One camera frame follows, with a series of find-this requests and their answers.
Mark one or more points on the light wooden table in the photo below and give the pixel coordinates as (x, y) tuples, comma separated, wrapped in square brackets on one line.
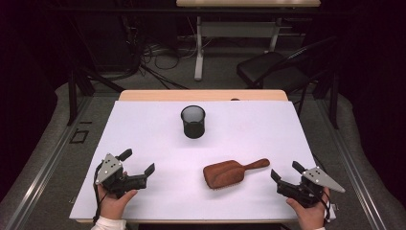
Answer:
[(204, 95)]

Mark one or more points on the black metal stand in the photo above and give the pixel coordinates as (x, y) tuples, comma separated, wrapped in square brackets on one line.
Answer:
[(334, 102), (72, 96)]

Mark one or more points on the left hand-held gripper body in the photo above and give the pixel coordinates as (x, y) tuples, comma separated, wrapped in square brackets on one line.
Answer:
[(110, 169)]

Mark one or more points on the black mesh pen holder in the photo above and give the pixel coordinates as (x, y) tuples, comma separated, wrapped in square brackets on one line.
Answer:
[(193, 129)]

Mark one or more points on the black horizontal metal bar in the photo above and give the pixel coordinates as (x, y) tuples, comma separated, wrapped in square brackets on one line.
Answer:
[(127, 10)]

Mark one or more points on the aluminium floor rail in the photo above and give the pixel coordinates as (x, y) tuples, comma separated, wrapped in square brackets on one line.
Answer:
[(354, 172), (45, 172)]

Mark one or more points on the black folding chair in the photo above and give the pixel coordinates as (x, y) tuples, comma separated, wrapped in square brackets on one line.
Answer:
[(265, 68)]

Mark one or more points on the white table mat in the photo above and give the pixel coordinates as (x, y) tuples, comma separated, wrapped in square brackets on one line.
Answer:
[(223, 201)]

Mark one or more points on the brown wooden hairbrush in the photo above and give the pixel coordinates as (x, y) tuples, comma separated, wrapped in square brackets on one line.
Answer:
[(225, 174)]

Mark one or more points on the person's right hand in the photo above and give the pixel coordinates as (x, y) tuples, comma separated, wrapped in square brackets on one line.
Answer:
[(311, 217)]

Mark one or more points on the white-legged desk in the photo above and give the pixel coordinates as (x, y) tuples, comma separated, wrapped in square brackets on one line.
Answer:
[(236, 29)]

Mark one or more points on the person's left hand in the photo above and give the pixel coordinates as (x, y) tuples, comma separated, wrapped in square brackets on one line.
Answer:
[(111, 206)]

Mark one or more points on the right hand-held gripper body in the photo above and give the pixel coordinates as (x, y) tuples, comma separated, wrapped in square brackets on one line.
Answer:
[(320, 179)]

